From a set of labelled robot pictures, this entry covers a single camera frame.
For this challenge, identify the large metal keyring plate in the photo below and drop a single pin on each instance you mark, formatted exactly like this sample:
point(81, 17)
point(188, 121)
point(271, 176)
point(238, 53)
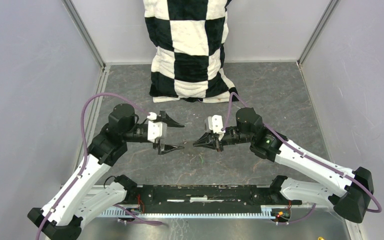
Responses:
point(188, 145)

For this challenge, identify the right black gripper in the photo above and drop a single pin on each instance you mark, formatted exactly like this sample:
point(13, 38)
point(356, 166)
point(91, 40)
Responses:
point(205, 141)

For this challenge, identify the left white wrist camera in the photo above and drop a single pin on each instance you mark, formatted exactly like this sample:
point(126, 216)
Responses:
point(157, 128)

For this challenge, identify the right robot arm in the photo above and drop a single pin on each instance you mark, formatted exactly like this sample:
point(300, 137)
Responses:
point(347, 191)

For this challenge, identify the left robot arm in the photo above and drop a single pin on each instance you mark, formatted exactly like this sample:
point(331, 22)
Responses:
point(65, 216)

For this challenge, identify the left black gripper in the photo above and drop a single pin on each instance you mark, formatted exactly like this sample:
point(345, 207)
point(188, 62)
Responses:
point(165, 118)

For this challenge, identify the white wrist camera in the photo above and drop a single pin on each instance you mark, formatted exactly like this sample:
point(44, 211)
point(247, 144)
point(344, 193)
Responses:
point(214, 124)
point(157, 128)

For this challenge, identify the black white checkered blanket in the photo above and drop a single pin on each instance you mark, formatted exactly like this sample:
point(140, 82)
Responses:
point(189, 37)

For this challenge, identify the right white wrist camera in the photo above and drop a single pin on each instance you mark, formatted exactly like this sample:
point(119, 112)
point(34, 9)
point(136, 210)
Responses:
point(214, 124)

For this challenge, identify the aluminium frame rail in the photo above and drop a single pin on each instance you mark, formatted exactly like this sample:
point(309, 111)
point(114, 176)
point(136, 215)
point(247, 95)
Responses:
point(71, 200)

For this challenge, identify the grey slotted cable duct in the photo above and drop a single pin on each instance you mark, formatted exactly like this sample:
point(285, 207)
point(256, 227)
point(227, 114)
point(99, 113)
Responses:
point(265, 213)

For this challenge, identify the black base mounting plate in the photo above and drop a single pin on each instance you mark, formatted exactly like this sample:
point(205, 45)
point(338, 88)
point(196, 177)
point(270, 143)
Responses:
point(205, 199)

